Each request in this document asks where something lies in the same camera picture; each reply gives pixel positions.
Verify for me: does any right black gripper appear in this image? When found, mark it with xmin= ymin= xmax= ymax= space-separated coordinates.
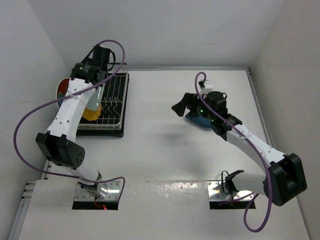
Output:
xmin=172 ymin=92 xmax=215 ymax=122

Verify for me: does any dark blue leaf dish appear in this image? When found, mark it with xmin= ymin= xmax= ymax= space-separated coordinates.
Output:
xmin=184 ymin=112 xmax=212 ymax=129

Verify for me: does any light green divided tray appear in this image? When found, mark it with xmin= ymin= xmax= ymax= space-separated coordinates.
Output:
xmin=86 ymin=84 xmax=105 ymax=111

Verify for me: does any yellow dotted plate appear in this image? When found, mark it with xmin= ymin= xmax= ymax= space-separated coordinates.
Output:
xmin=82 ymin=104 xmax=102 ymax=121

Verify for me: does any red blue floral plate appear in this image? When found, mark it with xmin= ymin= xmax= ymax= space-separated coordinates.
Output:
xmin=55 ymin=77 xmax=70 ymax=99

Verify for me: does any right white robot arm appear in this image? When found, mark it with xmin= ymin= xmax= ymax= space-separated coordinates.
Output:
xmin=171 ymin=91 xmax=307 ymax=207

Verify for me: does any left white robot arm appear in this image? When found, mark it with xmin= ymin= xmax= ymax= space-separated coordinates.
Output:
xmin=35 ymin=45 xmax=113 ymax=200

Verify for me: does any black drip tray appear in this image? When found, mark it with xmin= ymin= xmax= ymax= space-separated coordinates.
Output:
xmin=74 ymin=62 xmax=130 ymax=138

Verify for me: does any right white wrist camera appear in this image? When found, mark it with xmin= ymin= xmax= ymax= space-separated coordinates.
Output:
xmin=198 ymin=79 xmax=213 ymax=95

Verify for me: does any wire dish rack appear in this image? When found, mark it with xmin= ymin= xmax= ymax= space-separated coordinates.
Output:
xmin=74 ymin=71 xmax=130 ymax=131

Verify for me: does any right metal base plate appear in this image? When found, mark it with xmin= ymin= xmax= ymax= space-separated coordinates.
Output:
xmin=206 ymin=180 xmax=255 ymax=202

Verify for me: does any metal base plate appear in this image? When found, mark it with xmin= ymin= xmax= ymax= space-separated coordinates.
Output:
xmin=74 ymin=181 xmax=121 ymax=202
xmin=206 ymin=180 xmax=255 ymax=202

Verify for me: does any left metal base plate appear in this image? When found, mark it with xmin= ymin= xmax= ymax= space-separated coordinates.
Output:
xmin=74 ymin=181 xmax=121 ymax=202

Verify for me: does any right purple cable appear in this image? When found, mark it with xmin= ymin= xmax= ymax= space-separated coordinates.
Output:
xmin=194 ymin=71 xmax=274 ymax=232

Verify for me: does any purple cable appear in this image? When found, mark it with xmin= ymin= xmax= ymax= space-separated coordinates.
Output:
xmin=194 ymin=71 xmax=274 ymax=232
xmin=12 ymin=39 xmax=126 ymax=201

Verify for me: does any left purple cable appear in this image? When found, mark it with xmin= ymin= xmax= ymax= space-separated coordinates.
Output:
xmin=12 ymin=39 xmax=126 ymax=201

